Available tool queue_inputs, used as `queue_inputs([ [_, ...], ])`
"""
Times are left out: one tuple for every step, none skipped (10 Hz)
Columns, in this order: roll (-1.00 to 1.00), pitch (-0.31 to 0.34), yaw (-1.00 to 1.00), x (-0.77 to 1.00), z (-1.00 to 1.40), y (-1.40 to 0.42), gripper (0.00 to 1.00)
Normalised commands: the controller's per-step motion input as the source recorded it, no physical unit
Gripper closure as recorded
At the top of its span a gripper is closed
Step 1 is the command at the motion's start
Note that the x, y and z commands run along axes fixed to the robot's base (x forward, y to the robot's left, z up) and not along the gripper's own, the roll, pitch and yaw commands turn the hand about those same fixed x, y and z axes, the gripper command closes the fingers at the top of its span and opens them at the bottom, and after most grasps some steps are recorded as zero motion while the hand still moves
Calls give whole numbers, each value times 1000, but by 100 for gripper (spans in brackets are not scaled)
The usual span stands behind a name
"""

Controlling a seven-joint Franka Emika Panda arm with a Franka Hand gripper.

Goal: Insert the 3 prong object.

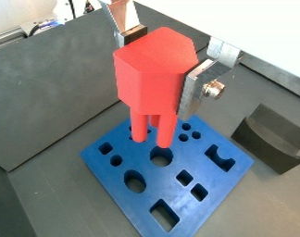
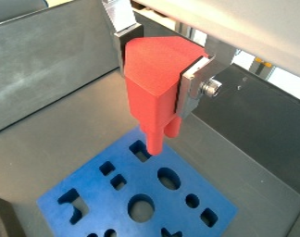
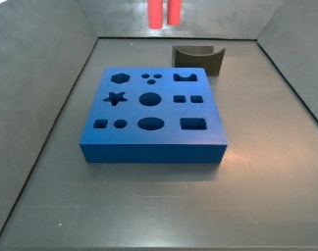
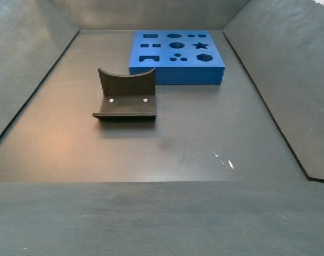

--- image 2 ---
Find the blue shape sorting board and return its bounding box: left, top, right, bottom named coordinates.
left=38, top=128, right=238, bottom=237

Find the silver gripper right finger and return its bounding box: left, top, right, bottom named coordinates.
left=175, top=36, right=237, bottom=119

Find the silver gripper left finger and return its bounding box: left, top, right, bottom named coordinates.
left=102, top=0, right=143, bottom=73

